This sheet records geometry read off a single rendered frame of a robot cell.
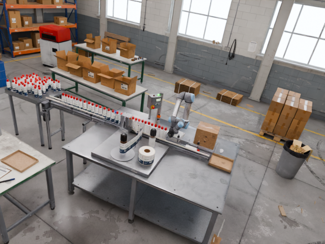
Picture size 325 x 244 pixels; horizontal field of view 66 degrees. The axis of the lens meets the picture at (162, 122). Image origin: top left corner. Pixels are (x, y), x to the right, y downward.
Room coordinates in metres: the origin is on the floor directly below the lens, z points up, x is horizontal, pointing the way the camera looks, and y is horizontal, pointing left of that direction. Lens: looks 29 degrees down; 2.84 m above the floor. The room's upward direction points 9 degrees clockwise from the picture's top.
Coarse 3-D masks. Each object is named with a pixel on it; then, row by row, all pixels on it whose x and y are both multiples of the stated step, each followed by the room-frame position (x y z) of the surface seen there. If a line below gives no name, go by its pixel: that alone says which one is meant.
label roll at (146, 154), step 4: (140, 148) 2.50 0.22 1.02; (144, 148) 2.51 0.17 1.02; (148, 148) 2.52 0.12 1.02; (152, 148) 2.54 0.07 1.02; (140, 152) 2.41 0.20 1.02; (144, 152) 2.42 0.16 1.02; (148, 152) 2.44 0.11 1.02; (152, 152) 2.45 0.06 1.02; (140, 156) 2.39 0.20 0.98; (144, 156) 2.37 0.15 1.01; (148, 156) 2.37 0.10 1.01; (152, 156) 2.40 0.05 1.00; (140, 160) 2.39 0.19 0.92; (144, 160) 2.37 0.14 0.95; (148, 160) 2.38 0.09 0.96; (152, 160) 2.41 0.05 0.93; (144, 164) 2.37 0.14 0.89; (148, 164) 2.38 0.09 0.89
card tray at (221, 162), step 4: (212, 156) 2.83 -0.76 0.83; (216, 156) 2.85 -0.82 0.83; (220, 156) 2.84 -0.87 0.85; (224, 156) 2.83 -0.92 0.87; (212, 160) 2.74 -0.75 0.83; (216, 160) 2.76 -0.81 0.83; (220, 160) 2.77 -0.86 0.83; (224, 160) 2.79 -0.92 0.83; (228, 160) 2.80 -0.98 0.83; (232, 160) 2.79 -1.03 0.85; (208, 164) 2.63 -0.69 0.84; (212, 164) 2.62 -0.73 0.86; (216, 164) 2.67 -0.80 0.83; (220, 164) 2.68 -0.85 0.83; (224, 164) 2.70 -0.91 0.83; (228, 164) 2.71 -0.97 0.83; (232, 164) 2.72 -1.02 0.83; (220, 168) 2.58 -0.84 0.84; (224, 168) 2.57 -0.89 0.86; (228, 168) 2.62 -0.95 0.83
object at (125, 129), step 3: (123, 117) 3.03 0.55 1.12; (126, 117) 3.03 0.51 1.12; (120, 120) 3.05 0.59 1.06; (123, 120) 3.03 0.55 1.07; (126, 120) 3.04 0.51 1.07; (120, 123) 3.04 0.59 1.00; (123, 123) 3.03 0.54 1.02; (126, 123) 3.05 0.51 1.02; (120, 126) 3.04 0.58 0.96; (129, 126) 3.10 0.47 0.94; (120, 129) 3.04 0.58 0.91; (123, 129) 3.02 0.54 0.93; (126, 129) 3.01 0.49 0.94; (129, 129) 3.03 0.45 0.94; (132, 129) 3.12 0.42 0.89
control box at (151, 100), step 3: (156, 93) 3.21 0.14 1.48; (150, 96) 3.08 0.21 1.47; (153, 96) 3.10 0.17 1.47; (156, 96) 3.11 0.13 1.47; (159, 96) 3.14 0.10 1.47; (150, 99) 3.07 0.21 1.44; (153, 99) 3.08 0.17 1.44; (150, 102) 3.07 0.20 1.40; (153, 102) 3.08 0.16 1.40; (156, 102) 3.11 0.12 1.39; (147, 105) 3.13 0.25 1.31; (150, 105) 3.07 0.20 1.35; (153, 105) 3.08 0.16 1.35; (156, 105) 3.11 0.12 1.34; (159, 105) 3.14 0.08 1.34; (150, 108) 3.06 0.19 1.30
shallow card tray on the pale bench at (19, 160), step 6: (18, 150) 2.34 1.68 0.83; (6, 156) 2.20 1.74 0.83; (12, 156) 2.24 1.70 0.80; (18, 156) 2.26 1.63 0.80; (24, 156) 2.27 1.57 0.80; (30, 156) 2.27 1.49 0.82; (6, 162) 2.13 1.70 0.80; (12, 162) 2.15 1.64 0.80; (18, 162) 2.16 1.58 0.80; (24, 162) 2.18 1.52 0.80; (30, 162) 2.19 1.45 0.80; (36, 162) 2.20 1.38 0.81; (18, 168) 2.06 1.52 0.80; (24, 168) 2.05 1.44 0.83
